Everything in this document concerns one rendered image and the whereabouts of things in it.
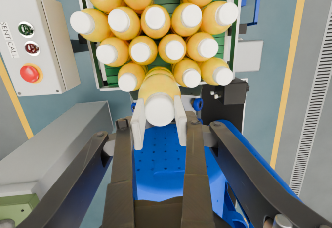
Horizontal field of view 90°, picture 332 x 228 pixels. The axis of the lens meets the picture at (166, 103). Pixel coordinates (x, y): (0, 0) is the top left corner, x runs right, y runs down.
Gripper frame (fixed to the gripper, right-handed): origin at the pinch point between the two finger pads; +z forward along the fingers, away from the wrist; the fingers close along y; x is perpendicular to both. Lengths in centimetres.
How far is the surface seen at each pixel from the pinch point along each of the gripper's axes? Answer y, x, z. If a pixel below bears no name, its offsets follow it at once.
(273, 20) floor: 96, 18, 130
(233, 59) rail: 21.9, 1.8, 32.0
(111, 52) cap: -9.4, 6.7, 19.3
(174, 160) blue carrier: 2.1, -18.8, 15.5
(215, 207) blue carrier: 10.4, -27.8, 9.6
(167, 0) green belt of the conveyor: 4.3, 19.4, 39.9
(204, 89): 36, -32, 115
